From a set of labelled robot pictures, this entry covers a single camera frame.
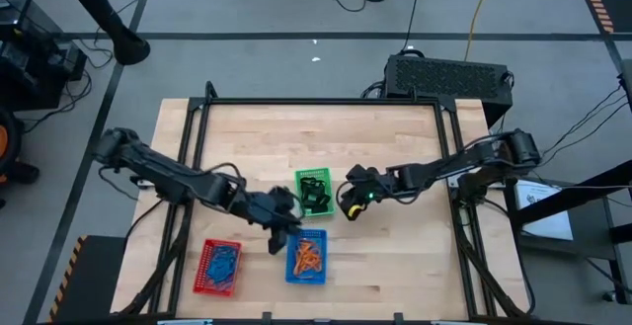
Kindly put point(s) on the black equipment stack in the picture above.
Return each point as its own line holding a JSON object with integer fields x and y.
{"x": 29, "y": 68}

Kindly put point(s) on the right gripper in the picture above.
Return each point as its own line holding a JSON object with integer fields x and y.
{"x": 372, "y": 184}

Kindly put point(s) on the white paper sheet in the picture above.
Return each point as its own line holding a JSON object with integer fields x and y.
{"x": 553, "y": 226}

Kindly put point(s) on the green plastic basket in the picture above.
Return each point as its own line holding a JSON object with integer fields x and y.
{"x": 299, "y": 172}

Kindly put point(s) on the black metal stand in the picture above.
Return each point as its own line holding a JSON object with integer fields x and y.
{"x": 573, "y": 199}

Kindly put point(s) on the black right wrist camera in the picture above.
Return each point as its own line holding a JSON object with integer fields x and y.
{"x": 356, "y": 173}

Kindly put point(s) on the black caster wheel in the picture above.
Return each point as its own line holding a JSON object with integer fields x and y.
{"x": 610, "y": 296}

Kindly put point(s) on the red plastic basket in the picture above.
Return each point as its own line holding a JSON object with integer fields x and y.
{"x": 200, "y": 285}

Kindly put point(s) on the yellow tag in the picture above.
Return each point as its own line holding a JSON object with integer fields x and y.
{"x": 354, "y": 211}

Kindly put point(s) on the silver edge plate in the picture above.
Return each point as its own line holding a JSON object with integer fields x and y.
{"x": 185, "y": 322}

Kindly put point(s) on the black table clamp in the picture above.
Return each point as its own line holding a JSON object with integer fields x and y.
{"x": 399, "y": 319}
{"x": 266, "y": 319}

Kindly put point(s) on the black rubber band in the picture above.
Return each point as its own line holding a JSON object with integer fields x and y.
{"x": 305, "y": 186}
{"x": 318, "y": 209}
{"x": 321, "y": 183}
{"x": 308, "y": 201}
{"x": 321, "y": 199}

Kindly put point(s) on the black pole stand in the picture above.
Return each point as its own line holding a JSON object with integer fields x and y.
{"x": 129, "y": 46}

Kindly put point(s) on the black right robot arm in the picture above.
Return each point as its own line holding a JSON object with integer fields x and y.
{"x": 444, "y": 167}

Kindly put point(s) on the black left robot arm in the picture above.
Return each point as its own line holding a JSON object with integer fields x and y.
{"x": 168, "y": 172}

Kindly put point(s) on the blue plastic basket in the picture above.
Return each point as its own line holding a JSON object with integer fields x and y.
{"x": 291, "y": 278}

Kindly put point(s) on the black perforated computer case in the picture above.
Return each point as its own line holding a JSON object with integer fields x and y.
{"x": 444, "y": 78}

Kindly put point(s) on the orange black wheeled device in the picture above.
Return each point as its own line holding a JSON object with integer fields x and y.
{"x": 7, "y": 142}

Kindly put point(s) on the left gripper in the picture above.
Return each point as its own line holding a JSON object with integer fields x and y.
{"x": 269, "y": 206}

